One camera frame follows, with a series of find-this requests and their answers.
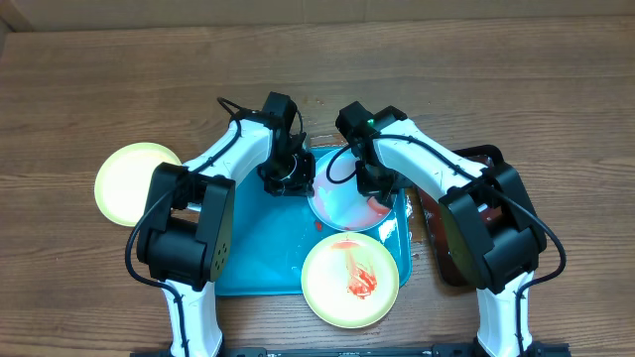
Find pink and green sponge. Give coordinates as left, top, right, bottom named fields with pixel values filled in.
left=367, top=197, right=391, bottom=216

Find light blue plate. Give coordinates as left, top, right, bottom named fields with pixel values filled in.
left=309, top=148, right=396, bottom=231

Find yellow plate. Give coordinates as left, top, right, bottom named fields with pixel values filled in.
left=301, top=232, right=400, bottom=329
left=94, top=142, right=181, bottom=227

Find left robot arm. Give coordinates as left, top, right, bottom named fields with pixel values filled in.
left=124, top=108, right=316, bottom=356

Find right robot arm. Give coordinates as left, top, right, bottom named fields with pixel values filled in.
left=342, top=113, right=546, bottom=356

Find teal plastic tray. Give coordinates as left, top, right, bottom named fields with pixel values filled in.
left=215, top=170, right=412, bottom=297

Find black water tray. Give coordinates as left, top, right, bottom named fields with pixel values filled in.
left=418, top=145, right=504, bottom=288

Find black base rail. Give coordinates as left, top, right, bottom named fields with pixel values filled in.
left=130, top=342, right=572, bottom=357

